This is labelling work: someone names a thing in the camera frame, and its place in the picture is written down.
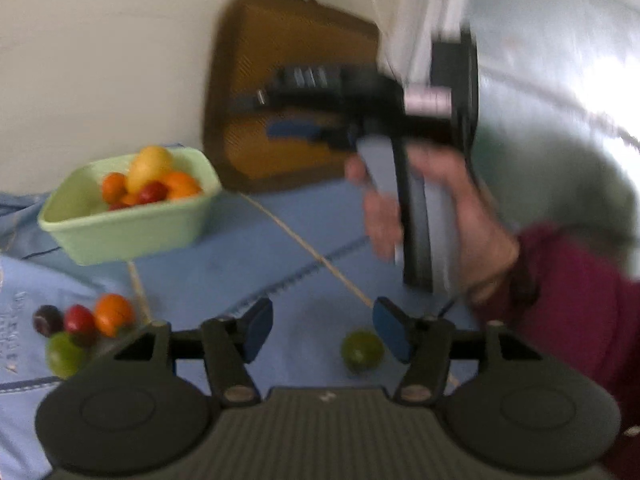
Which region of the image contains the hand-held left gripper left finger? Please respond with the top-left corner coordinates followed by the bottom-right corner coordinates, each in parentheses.
top-left (112, 297), bottom-right (275, 407)

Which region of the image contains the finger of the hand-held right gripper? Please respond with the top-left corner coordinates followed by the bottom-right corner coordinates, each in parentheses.
top-left (265, 119), bottom-right (359, 153)
top-left (231, 64), bottom-right (352, 113)

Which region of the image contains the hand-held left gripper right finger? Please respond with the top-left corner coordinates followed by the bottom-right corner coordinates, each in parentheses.
top-left (372, 297), bottom-right (543, 405)

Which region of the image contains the smooth shiny orange fruit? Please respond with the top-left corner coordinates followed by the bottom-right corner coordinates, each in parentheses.
top-left (94, 293), bottom-right (136, 338)

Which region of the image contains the large yellow pomelo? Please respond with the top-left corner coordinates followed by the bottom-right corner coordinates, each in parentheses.
top-left (125, 145), bottom-right (175, 196)

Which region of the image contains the small red plum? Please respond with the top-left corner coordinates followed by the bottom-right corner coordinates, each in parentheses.
top-left (137, 181), bottom-right (169, 205)

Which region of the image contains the light green plastic basket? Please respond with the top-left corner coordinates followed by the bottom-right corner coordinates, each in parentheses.
top-left (38, 147), bottom-right (224, 267)

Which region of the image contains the large red plum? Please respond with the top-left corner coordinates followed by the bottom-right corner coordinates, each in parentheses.
top-left (63, 304), bottom-right (98, 347)

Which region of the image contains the dark purple plum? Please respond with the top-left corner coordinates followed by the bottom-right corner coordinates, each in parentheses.
top-left (32, 304), bottom-right (65, 337)

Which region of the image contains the person's right forearm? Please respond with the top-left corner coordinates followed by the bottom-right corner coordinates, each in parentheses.
top-left (470, 221), bottom-right (640, 480)

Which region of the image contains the person's right hand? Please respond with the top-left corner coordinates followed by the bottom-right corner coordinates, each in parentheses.
top-left (345, 146), bottom-right (521, 307)

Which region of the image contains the brown woven seat cushion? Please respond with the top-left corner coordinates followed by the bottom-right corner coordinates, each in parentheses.
top-left (202, 0), bottom-right (383, 194)

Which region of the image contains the blue striped cloth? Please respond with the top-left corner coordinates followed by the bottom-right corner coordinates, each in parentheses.
top-left (0, 180), bottom-right (506, 480)

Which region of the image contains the silver shiny sheet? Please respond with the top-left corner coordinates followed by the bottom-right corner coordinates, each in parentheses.
top-left (467, 0), bottom-right (640, 243)

